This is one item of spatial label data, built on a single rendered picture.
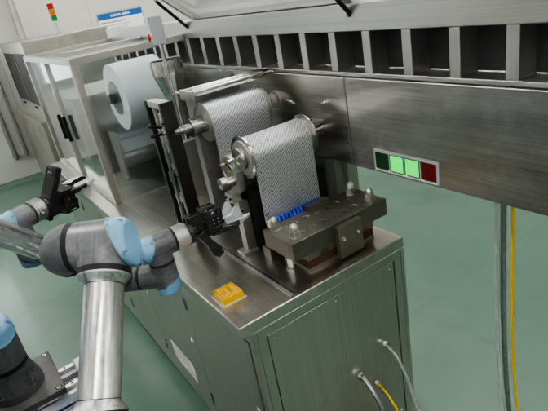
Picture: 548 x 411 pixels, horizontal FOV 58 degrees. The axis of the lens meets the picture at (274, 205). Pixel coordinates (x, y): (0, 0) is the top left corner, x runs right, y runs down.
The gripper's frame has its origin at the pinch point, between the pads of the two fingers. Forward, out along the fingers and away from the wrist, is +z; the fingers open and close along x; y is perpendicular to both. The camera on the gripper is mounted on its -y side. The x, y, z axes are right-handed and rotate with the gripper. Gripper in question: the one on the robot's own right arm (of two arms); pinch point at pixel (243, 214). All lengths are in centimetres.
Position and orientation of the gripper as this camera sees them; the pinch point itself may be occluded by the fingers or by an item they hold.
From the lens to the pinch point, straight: 160.5
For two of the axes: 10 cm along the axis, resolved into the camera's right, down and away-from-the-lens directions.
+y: -1.8, -9.1, -3.8
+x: -5.6, -2.2, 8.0
